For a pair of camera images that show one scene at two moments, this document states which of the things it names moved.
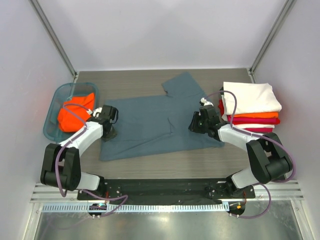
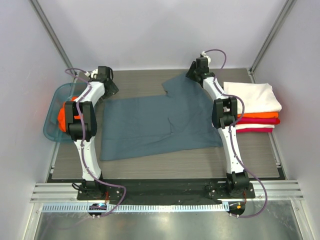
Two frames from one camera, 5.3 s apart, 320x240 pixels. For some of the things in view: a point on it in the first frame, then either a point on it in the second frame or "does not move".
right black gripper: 195,122 → 191,71
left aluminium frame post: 54,38 does not move
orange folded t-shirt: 269,114 does not move
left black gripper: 106,136 → 113,90
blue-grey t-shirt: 158,125 does not move
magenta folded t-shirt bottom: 260,130 does not move
